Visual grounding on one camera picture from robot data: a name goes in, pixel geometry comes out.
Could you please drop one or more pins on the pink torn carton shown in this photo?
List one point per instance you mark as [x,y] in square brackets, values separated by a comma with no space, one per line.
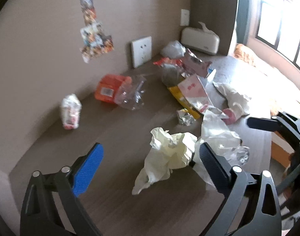
[194,65]

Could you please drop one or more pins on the cream paper tissue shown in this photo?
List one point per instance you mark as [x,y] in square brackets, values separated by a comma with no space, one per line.
[168,152]

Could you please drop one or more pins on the black framed window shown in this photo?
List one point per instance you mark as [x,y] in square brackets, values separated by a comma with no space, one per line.
[279,27]

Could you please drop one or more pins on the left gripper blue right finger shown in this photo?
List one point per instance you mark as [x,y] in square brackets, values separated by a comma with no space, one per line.
[250,205]

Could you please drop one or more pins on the crumpled foil wrapper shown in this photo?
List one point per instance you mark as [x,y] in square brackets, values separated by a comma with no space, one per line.
[185,118]

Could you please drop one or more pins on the white tissue box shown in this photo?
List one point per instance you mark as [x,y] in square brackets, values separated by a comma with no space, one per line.
[200,39]

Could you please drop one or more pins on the yellow snack wrapper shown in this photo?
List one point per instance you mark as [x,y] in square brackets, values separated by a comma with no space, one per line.
[175,91]

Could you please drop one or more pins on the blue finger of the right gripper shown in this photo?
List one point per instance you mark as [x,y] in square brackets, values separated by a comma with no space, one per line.
[264,124]

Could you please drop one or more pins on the white towel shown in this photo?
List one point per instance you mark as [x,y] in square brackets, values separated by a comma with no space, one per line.
[237,100]

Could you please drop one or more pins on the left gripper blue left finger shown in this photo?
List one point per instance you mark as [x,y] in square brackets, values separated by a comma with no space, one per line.
[39,215]

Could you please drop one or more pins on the orange plastic container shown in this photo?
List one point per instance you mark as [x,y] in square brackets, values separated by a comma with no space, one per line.
[108,87]

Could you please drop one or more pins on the orange bed cover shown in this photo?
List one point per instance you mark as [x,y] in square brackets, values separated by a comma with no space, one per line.
[286,94]

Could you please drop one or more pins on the pink white toothpaste tube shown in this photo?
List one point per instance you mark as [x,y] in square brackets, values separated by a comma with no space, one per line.
[195,94]

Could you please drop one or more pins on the colourful wall sticker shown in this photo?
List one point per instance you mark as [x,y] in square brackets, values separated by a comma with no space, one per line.
[96,42]

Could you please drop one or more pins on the crumpled clear plastic bag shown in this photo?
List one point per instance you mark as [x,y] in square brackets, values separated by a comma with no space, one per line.
[174,50]

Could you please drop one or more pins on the clear crushed plastic bottle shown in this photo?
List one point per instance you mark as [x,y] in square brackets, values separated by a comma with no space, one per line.
[129,94]

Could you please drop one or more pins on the white wall socket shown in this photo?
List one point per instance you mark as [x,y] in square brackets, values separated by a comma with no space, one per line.
[141,51]

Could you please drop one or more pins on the clear plastic wrap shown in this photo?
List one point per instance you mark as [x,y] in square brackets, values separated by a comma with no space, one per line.
[222,141]

